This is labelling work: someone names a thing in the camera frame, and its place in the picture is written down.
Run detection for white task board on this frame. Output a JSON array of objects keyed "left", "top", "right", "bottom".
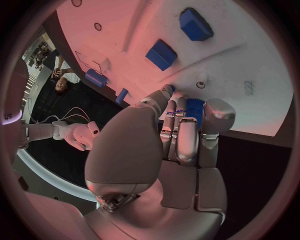
[{"left": 55, "top": 0, "right": 295, "bottom": 138}]

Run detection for blue block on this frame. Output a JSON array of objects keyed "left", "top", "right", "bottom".
[
  {"left": 178, "top": 7, "right": 215, "bottom": 42},
  {"left": 145, "top": 39, "right": 179, "bottom": 72}
]

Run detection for large blue cylinder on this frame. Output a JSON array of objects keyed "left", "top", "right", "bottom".
[{"left": 83, "top": 68, "right": 109, "bottom": 89}]

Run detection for slim blue peg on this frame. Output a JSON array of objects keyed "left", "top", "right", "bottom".
[{"left": 114, "top": 87, "right": 130, "bottom": 105}]

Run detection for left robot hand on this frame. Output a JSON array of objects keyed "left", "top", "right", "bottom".
[{"left": 83, "top": 83, "right": 237, "bottom": 240}]

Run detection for white cable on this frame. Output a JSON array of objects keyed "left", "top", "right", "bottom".
[
  {"left": 32, "top": 106, "right": 93, "bottom": 125},
  {"left": 47, "top": 113, "right": 92, "bottom": 124}
]

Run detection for person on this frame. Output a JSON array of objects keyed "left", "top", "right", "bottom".
[{"left": 50, "top": 54, "right": 82, "bottom": 97}]

